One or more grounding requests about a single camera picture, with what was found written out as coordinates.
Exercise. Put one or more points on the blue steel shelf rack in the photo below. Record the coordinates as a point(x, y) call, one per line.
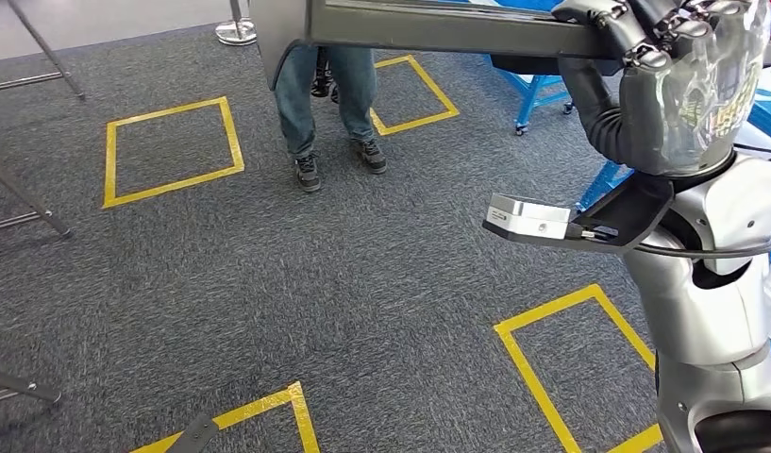
point(532, 84)

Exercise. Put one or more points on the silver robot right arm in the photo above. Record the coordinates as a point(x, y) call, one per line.
point(704, 312)

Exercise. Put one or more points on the person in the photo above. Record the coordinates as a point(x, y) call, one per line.
point(297, 106)

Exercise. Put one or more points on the yellow floor tape square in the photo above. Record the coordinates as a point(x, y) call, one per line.
point(435, 84)
point(110, 162)
point(304, 419)
point(537, 391)

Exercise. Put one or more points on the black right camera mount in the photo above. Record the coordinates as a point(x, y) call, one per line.
point(629, 212)

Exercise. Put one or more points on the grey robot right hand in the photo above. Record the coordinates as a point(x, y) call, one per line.
point(685, 112)

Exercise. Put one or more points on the black plastic frame part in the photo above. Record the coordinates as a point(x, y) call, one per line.
point(422, 34)

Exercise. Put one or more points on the chrome stanchion post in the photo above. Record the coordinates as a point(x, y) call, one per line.
point(235, 28)

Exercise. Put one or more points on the black equipment stand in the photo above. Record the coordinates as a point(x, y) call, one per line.
point(322, 75)

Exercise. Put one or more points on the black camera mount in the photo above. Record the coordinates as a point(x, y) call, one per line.
point(629, 212)
point(194, 434)

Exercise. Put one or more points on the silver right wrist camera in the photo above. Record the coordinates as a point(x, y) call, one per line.
point(529, 219)

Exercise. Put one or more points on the steel table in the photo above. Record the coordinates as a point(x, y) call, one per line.
point(47, 52)

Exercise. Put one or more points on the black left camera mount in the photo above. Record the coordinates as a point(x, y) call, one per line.
point(194, 434)

